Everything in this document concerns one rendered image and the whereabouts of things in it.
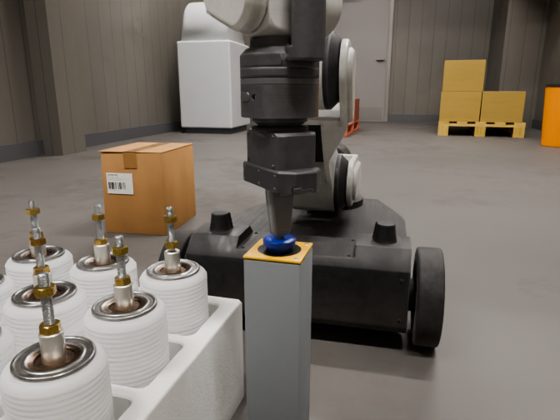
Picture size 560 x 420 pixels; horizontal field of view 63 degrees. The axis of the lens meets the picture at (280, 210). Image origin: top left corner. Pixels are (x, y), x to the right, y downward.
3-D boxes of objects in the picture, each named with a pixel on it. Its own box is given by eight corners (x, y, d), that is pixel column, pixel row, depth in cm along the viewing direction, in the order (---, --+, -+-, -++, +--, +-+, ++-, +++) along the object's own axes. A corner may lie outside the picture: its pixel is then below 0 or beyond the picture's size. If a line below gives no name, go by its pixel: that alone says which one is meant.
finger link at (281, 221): (267, 235, 55) (267, 185, 53) (291, 232, 56) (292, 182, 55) (274, 239, 54) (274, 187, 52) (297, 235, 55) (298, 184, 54)
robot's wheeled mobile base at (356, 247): (257, 232, 160) (255, 136, 152) (411, 243, 148) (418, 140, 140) (175, 317, 100) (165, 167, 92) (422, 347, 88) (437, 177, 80)
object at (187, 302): (211, 359, 76) (207, 257, 72) (211, 396, 67) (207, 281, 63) (152, 364, 75) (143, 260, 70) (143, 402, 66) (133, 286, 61)
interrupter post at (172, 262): (182, 268, 68) (181, 247, 67) (181, 274, 66) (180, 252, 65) (165, 269, 67) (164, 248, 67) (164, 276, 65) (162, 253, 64)
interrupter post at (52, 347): (65, 367, 44) (61, 336, 43) (37, 370, 43) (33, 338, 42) (71, 353, 46) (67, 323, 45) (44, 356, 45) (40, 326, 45)
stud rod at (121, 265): (123, 297, 54) (117, 237, 52) (117, 296, 55) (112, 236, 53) (130, 295, 55) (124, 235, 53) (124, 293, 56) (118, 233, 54)
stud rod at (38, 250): (37, 284, 58) (30, 227, 56) (47, 282, 59) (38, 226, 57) (40, 287, 57) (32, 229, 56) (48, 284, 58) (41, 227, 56)
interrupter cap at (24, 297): (0, 299, 58) (-1, 294, 58) (59, 280, 64) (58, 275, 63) (28, 317, 53) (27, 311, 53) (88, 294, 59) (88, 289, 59)
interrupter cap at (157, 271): (200, 261, 71) (200, 257, 70) (199, 281, 63) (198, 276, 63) (149, 264, 70) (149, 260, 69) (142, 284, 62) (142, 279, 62)
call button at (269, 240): (268, 246, 59) (268, 231, 58) (298, 248, 58) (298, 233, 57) (258, 257, 55) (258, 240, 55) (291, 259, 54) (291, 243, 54)
